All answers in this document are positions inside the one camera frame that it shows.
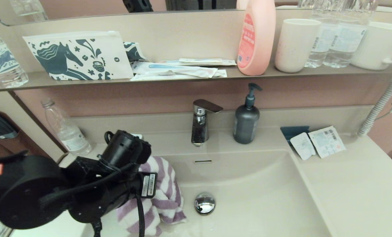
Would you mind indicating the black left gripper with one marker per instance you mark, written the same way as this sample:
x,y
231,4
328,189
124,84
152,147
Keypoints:
x,y
131,186

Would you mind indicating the purple white striped towel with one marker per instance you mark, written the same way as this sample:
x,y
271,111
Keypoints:
x,y
166,197

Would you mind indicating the chrome lever faucet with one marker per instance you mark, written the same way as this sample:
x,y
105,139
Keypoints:
x,y
199,128

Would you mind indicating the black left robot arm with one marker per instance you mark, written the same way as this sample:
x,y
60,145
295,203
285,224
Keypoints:
x,y
34,191

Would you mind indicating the beige ceramic sink basin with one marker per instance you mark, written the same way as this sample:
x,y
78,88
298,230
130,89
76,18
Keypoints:
x,y
265,197

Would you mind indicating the chrome drain stopper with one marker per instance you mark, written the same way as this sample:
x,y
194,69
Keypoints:
x,y
204,203

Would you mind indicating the slim clear plastic bottle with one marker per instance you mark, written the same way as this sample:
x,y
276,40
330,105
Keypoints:
x,y
69,136

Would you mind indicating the long thin white packet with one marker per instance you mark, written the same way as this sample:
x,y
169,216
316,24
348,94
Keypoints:
x,y
163,77

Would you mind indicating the white toothbrush packet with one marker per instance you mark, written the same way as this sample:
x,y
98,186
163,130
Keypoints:
x,y
182,69

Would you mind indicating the dark grey soap pump bottle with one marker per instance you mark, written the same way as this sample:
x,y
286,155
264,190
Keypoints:
x,y
246,125

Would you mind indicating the small horse print packet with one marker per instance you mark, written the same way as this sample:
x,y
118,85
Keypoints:
x,y
134,52

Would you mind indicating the white horse print pouch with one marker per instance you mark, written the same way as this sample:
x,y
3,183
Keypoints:
x,y
82,56

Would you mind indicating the flat white amenity packet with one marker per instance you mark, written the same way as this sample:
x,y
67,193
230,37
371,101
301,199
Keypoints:
x,y
202,61

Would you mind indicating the teal tray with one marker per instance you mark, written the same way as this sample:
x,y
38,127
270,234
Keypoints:
x,y
293,131

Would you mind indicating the small white sachet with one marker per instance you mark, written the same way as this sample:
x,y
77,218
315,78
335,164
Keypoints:
x,y
302,146

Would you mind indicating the water bottle with horse label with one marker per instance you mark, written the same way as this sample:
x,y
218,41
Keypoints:
x,y
3,59

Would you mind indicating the pink lotion bottle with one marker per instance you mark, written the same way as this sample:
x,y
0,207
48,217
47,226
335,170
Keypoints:
x,y
256,39

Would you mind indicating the large white printed sachet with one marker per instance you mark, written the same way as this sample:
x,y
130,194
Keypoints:
x,y
327,142

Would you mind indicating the clear ribbed water bottle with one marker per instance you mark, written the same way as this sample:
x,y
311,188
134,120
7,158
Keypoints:
x,y
347,42
319,42

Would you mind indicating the black labelled left wrist camera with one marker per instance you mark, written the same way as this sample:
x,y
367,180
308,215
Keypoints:
x,y
148,184

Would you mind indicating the grey wall shelf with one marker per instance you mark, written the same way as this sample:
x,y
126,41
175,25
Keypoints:
x,y
182,82

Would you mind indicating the wall mirror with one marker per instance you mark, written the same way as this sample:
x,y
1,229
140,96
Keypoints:
x,y
84,6

